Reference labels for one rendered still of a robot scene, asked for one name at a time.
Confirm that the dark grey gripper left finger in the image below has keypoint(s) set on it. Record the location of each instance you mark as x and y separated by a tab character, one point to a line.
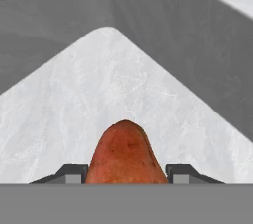
73	170

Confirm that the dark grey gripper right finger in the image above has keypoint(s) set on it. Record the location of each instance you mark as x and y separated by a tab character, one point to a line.
182	169

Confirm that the grey sink basin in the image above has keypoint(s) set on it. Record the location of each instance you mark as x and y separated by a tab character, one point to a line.
171	24

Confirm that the orange-brown sweet potato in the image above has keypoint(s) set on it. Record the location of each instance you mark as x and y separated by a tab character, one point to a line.
125	155

